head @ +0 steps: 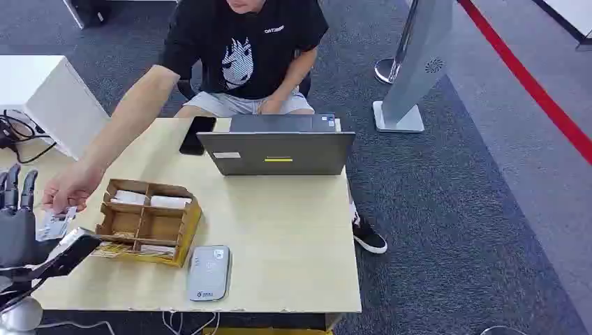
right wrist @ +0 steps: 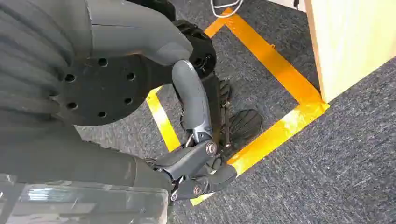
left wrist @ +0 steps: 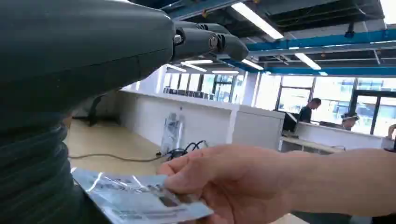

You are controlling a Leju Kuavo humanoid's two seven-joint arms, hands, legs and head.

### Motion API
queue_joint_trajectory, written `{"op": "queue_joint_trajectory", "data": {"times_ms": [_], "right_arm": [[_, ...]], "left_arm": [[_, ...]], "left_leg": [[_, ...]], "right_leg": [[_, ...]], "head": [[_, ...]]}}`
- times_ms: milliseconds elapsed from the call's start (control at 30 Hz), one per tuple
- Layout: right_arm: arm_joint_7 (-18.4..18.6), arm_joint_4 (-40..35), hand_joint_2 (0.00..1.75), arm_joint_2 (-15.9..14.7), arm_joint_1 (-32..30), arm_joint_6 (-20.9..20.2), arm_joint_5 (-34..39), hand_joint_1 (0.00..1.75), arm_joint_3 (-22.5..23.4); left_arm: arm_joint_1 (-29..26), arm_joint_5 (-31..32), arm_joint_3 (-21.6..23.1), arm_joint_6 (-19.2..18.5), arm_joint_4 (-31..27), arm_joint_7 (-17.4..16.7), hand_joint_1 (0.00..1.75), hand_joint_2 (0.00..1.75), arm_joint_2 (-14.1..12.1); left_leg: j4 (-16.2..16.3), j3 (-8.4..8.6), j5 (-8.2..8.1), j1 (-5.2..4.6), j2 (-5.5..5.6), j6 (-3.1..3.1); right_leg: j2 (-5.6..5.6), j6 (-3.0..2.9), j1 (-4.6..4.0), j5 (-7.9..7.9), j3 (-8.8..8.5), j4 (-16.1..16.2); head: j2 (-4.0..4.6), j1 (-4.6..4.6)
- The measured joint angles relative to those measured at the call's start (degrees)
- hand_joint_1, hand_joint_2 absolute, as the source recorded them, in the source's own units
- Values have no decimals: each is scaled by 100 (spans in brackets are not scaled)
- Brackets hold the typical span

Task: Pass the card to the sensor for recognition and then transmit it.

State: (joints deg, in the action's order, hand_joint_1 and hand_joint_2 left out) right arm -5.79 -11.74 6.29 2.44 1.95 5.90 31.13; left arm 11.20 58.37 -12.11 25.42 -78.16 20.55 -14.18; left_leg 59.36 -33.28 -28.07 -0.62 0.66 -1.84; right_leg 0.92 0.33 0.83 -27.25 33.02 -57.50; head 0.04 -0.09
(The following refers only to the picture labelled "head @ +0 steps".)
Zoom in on white printed card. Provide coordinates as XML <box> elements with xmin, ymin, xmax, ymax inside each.
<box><xmin>35</xmin><ymin>206</ymin><xmax>79</xmax><ymax>243</ymax></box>

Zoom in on person's left hand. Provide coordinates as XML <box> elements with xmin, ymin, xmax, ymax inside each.
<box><xmin>258</xmin><ymin>98</ymin><xmax>286</xmax><ymax>116</ymax></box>

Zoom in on black and white shoe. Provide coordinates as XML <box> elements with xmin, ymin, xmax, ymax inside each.
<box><xmin>352</xmin><ymin>214</ymin><xmax>388</xmax><ymax>255</ymax></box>

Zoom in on pale printed card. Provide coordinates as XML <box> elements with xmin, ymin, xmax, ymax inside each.
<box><xmin>138</xmin><ymin>244</ymin><xmax>177</xmax><ymax>258</ymax></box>

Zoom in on person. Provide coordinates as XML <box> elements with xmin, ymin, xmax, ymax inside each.
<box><xmin>41</xmin><ymin>0</ymin><xmax>388</xmax><ymax>255</ymax></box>

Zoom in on black smartphone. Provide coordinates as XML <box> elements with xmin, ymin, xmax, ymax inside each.
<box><xmin>179</xmin><ymin>116</ymin><xmax>217</xmax><ymax>157</ymax></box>

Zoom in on grey card reader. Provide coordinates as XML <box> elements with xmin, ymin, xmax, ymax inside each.
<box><xmin>187</xmin><ymin>245</ymin><xmax>232</xmax><ymax>303</ymax></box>

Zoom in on wooden compartment box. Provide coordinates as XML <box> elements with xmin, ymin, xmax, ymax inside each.
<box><xmin>94</xmin><ymin>179</ymin><xmax>203</xmax><ymax>269</ymax></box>

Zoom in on chrome stanchion post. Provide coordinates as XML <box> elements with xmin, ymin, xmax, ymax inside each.
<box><xmin>373</xmin><ymin>0</ymin><xmax>420</xmax><ymax>86</ymax></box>

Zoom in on grey round base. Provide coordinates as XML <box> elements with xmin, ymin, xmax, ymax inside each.
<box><xmin>480</xmin><ymin>325</ymin><xmax>529</xmax><ymax>335</ymax></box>

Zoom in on person's right hand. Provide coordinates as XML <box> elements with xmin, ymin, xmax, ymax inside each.
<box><xmin>41</xmin><ymin>163</ymin><xmax>102</xmax><ymax>216</ymax></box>

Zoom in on grey kiosk stand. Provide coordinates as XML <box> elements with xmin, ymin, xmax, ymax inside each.
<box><xmin>372</xmin><ymin>0</ymin><xmax>457</xmax><ymax>135</ymax></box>

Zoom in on white card stack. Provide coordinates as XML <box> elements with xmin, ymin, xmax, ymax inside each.
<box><xmin>110</xmin><ymin>190</ymin><xmax>150</xmax><ymax>207</ymax></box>
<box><xmin>149</xmin><ymin>195</ymin><xmax>193</xmax><ymax>210</ymax></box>

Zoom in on white cable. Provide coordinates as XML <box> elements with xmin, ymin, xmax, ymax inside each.
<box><xmin>36</xmin><ymin>320</ymin><xmax>117</xmax><ymax>335</ymax></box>
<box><xmin>161</xmin><ymin>311</ymin><xmax>219</xmax><ymax>335</ymax></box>

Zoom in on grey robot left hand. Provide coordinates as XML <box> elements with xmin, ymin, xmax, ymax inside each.
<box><xmin>0</xmin><ymin>163</ymin><xmax>103</xmax><ymax>284</ymax></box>

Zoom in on grey laptop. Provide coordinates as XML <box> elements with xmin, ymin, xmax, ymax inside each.
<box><xmin>196</xmin><ymin>113</ymin><xmax>357</xmax><ymax>177</ymax></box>

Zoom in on white cabinet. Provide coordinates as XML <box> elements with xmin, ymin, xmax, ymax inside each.
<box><xmin>0</xmin><ymin>54</ymin><xmax>112</xmax><ymax>161</ymax></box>

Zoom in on black cable bundle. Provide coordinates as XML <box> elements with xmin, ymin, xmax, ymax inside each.
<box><xmin>0</xmin><ymin>109</ymin><xmax>58</xmax><ymax>165</ymax></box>

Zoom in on yellow printed card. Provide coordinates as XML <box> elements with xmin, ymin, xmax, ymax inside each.
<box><xmin>91</xmin><ymin>242</ymin><xmax>134</xmax><ymax>260</ymax></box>

